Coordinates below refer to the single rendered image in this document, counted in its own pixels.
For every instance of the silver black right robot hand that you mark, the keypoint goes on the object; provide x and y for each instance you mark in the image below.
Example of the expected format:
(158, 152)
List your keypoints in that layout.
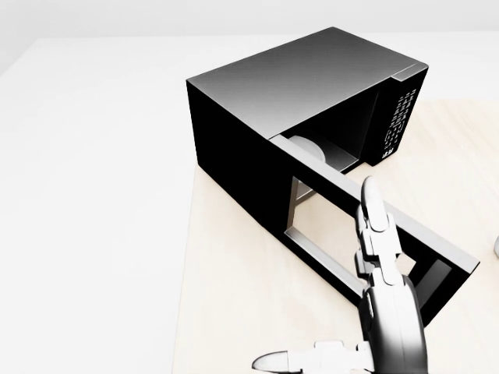
(393, 323)

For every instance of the black microwave oven body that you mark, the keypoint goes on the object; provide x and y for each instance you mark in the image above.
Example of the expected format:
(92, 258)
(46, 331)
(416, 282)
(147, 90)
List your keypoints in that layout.
(292, 78)

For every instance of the black microwave door with window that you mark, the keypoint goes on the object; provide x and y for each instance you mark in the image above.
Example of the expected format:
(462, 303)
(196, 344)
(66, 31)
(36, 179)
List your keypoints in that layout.
(448, 296)

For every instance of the round white microwave turntable plate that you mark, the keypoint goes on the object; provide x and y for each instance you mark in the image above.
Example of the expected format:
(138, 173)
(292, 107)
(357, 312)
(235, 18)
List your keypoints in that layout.
(308, 148)

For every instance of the small grey rounded object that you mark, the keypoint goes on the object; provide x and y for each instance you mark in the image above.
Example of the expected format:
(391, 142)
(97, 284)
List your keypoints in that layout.
(497, 249)

